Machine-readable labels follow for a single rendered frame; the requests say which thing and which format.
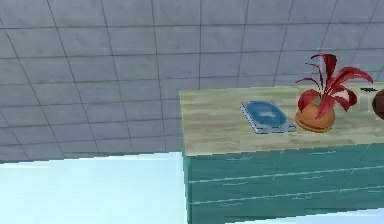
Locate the dark brown round object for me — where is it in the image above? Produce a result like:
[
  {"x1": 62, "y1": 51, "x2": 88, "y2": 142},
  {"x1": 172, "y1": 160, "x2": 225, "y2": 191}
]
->
[{"x1": 371, "y1": 89, "x2": 384, "y2": 121}]

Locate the red plant in orange pot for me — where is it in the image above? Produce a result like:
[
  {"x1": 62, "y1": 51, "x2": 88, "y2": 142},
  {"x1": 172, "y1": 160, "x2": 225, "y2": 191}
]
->
[{"x1": 294, "y1": 53, "x2": 374, "y2": 134}]

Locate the teal chest of drawers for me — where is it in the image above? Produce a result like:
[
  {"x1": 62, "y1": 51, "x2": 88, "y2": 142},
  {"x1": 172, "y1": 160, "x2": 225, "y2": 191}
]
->
[{"x1": 179, "y1": 81, "x2": 384, "y2": 224}]

